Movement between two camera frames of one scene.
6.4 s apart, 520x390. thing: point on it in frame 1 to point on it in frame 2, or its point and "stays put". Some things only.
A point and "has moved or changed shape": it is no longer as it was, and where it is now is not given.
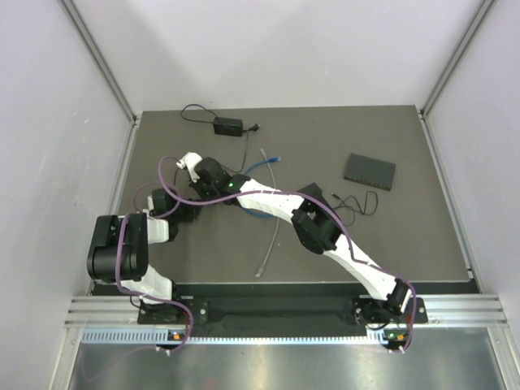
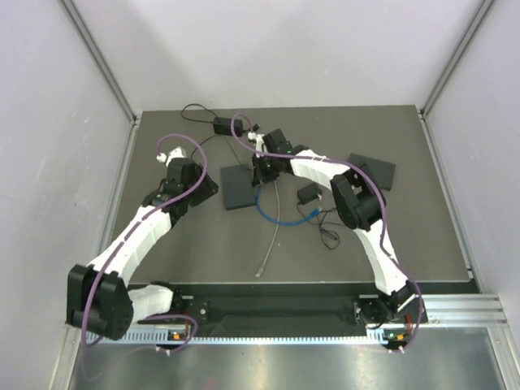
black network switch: (370, 171) stays put
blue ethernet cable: (248, 210) has moved or changed shape
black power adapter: (227, 126) stays put
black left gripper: (192, 211) to (208, 188)
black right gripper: (198, 185) to (259, 178)
